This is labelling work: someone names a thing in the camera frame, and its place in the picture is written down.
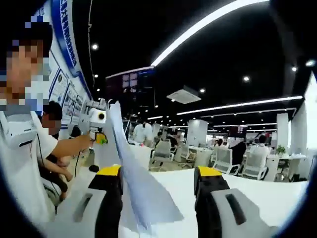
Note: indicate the white mesh office chair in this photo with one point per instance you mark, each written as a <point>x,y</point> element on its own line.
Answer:
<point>255,164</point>
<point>184,151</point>
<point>163,150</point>
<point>224,158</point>

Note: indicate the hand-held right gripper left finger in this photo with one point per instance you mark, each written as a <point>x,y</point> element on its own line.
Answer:
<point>99,205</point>

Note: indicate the person's left hand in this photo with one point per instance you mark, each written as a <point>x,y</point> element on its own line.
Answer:
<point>85,141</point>

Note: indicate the hanging ceiling display screen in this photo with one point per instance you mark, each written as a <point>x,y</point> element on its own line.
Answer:
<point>131,83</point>

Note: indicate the green potted plant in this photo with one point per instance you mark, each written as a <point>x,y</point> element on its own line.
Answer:
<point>281,150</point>

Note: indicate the white grey chest device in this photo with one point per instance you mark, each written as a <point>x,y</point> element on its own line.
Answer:
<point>18,129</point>

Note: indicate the ceiling air vent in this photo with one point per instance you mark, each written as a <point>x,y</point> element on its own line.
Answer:
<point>183,94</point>

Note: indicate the white table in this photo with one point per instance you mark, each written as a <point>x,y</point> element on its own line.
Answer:
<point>247,198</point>

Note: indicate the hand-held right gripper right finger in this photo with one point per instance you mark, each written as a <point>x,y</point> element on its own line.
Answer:
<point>218,205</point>

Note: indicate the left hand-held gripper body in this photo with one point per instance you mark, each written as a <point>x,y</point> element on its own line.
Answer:
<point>95,119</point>

